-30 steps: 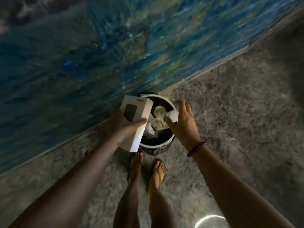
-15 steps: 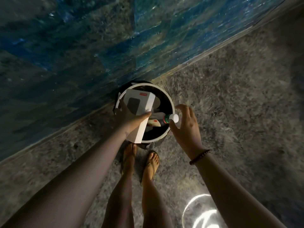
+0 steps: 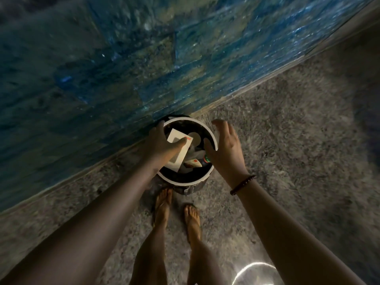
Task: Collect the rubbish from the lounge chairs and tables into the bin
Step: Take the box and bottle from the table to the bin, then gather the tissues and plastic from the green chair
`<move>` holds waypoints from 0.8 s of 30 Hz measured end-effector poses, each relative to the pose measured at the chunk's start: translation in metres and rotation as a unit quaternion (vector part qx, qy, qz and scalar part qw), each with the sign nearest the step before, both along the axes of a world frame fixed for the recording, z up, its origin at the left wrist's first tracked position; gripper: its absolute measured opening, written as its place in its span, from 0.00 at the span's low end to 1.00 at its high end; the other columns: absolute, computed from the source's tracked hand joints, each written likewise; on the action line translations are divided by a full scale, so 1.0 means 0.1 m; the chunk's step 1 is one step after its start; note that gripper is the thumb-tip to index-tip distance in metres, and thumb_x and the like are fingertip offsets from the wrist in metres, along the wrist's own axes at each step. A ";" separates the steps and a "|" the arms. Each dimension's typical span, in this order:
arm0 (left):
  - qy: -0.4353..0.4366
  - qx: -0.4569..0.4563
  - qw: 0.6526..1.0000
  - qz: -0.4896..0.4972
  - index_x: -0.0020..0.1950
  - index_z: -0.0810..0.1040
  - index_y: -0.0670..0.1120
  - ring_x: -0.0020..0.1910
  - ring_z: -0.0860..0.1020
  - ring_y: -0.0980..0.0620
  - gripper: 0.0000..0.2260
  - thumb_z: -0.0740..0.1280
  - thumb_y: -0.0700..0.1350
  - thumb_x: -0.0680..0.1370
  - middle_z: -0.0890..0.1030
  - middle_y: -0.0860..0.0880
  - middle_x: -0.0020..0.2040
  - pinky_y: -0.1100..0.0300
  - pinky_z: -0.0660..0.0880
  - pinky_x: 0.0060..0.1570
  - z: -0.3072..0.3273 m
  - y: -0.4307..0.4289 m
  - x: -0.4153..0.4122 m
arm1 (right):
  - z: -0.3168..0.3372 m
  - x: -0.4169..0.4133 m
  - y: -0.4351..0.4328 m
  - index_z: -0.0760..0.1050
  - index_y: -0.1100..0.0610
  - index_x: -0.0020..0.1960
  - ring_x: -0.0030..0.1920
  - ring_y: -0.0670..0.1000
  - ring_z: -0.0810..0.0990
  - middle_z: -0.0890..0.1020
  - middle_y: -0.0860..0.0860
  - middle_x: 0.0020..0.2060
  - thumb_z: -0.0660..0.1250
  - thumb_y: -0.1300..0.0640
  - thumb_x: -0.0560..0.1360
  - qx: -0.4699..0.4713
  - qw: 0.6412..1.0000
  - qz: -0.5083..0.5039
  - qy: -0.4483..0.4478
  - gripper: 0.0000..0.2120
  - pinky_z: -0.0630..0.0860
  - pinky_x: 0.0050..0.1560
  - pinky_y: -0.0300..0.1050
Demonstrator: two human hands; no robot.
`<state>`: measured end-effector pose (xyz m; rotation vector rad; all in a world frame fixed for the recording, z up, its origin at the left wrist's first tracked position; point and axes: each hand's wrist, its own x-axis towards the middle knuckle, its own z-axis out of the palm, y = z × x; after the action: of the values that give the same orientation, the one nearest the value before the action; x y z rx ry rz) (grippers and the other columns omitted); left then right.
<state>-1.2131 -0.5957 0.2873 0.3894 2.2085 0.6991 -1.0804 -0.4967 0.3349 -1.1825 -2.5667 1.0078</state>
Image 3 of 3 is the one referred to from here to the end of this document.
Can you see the brown left sandal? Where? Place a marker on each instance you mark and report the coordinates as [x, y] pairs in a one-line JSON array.
[[155, 210]]

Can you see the person's leg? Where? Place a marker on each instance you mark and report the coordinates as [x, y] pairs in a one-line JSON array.
[[150, 258], [203, 267]]

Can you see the round black trash bin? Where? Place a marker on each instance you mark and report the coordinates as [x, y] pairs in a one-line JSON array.
[[190, 182]]

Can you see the person's left leg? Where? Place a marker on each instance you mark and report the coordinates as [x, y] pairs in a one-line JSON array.
[[150, 258]]

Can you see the brown sandal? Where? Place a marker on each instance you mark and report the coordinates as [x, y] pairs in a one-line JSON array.
[[187, 210], [155, 210]]

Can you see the clear plastic water bottle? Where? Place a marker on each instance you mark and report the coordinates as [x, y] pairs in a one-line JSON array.
[[196, 163]]

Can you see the person's right foot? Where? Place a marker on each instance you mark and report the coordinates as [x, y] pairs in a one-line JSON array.
[[193, 224]]

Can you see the brown right sandal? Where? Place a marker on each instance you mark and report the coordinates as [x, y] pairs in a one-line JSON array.
[[187, 210]]

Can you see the person's left hand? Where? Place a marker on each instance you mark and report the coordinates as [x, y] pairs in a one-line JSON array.
[[158, 148]]

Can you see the person's right forearm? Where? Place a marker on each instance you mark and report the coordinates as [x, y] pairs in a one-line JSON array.
[[291, 240]]

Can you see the person's foot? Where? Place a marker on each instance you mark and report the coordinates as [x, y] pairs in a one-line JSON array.
[[193, 224], [161, 209]]

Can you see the person's right hand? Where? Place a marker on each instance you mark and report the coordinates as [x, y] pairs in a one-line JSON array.
[[230, 157]]

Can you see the person's right leg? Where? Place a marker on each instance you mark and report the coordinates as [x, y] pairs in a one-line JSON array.
[[203, 267]]

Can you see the person's left foot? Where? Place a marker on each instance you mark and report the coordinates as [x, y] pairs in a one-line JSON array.
[[161, 209]]

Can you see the white product box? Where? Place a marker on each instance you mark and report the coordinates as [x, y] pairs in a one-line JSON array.
[[178, 157]]

